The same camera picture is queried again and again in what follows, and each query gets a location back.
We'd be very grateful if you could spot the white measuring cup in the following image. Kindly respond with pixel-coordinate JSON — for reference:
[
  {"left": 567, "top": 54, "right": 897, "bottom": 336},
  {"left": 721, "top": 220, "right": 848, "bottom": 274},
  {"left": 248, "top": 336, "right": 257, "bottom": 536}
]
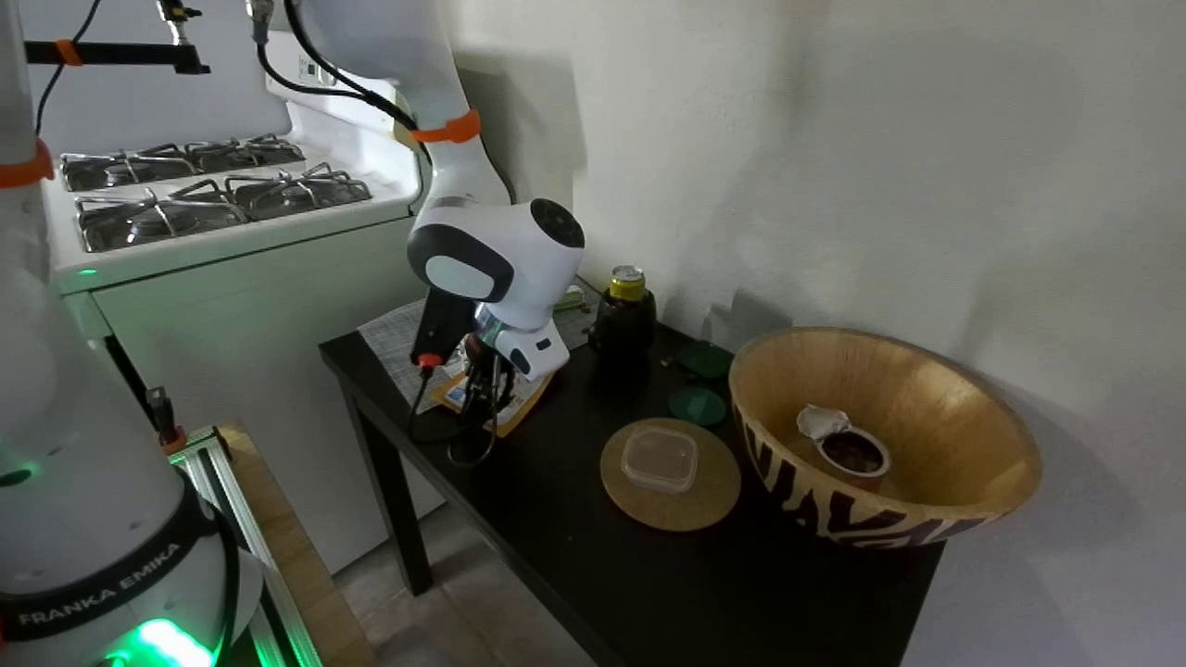
[{"left": 793, "top": 399, "right": 892, "bottom": 482}]

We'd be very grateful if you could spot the wooden board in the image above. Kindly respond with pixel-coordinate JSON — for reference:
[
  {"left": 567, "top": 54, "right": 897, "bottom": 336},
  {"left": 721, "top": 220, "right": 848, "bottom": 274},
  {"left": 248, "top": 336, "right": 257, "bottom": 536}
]
[{"left": 213, "top": 420, "right": 381, "bottom": 667}]

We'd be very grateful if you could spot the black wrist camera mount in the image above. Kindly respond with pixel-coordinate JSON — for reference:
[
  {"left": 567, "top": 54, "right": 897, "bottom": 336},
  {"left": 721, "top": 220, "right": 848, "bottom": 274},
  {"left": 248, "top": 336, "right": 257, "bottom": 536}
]
[{"left": 409, "top": 286, "right": 481, "bottom": 383}]

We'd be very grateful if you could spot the black table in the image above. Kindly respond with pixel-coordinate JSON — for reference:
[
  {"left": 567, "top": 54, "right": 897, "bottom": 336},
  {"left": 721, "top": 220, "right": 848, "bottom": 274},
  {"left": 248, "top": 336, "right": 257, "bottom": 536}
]
[{"left": 316, "top": 274, "right": 948, "bottom": 667}]

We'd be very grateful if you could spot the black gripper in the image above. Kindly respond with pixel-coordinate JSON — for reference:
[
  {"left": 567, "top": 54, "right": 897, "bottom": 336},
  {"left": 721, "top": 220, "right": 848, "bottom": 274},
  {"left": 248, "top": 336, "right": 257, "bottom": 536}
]
[{"left": 454, "top": 335, "right": 535, "bottom": 437}]

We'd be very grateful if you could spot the aluminium frame rail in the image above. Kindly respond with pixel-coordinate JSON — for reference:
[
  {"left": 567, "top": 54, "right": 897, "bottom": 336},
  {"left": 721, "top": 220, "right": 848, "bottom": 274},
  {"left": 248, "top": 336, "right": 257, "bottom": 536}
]
[{"left": 164, "top": 423, "right": 325, "bottom": 667}]

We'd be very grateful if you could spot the black stove burner grate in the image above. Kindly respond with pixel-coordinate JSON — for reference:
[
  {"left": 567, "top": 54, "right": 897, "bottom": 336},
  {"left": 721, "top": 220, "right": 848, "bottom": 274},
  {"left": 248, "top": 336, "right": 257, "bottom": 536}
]
[
  {"left": 59, "top": 128, "right": 306, "bottom": 196},
  {"left": 74, "top": 163, "right": 374, "bottom": 254}
]

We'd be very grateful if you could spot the black clamp lever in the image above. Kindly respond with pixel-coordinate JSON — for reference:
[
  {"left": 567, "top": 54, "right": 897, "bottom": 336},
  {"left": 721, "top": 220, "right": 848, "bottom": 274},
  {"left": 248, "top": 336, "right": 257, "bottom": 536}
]
[{"left": 100, "top": 331, "right": 194, "bottom": 456}]

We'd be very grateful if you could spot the black hanging cable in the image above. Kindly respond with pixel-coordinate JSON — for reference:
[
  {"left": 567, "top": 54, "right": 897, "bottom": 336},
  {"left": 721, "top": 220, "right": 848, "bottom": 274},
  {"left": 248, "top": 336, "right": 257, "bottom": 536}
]
[{"left": 31, "top": 0, "right": 108, "bottom": 133}]

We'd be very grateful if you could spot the patterned wooden bowl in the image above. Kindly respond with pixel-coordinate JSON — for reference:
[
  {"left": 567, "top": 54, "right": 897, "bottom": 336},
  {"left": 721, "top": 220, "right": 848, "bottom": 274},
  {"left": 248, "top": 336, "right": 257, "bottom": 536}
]
[{"left": 725, "top": 321, "right": 1044, "bottom": 553}]

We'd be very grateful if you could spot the round wooden coaster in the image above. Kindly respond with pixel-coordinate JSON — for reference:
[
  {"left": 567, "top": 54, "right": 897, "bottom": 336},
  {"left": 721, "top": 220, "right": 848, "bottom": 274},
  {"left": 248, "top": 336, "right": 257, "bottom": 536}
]
[{"left": 595, "top": 414, "right": 743, "bottom": 536}]

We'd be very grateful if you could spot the dark jar yellow lid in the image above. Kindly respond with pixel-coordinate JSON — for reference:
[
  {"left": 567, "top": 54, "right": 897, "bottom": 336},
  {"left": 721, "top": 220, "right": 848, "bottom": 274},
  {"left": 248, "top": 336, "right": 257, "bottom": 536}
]
[{"left": 588, "top": 263, "right": 658, "bottom": 395}]

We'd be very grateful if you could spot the white gas stove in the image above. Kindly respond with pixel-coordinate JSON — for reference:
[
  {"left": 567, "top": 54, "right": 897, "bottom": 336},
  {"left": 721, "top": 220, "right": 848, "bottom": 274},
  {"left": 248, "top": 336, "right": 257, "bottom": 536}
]
[{"left": 31, "top": 28, "right": 468, "bottom": 578}]

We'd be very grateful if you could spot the black boom bar orange tape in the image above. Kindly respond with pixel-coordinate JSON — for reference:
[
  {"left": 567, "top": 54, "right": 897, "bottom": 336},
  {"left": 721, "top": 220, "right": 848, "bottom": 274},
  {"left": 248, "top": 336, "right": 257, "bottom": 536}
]
[{"left": 22, "top": 0, "right": 213, "bottom": 79}]

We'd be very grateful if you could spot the clear plastic lidded container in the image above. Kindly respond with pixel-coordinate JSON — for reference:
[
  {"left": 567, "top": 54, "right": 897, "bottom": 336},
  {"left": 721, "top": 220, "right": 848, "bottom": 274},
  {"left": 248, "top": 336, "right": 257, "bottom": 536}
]
[{"left": 619, "top": 423, "right": 704, "bottom": 494}]

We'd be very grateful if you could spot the orange packet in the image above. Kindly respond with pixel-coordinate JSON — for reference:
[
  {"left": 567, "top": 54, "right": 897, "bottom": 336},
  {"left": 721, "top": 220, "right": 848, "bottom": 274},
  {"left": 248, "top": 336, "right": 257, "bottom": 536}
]
[{"left": 428, "top": 353, "right": 554, "bottom": 443}]

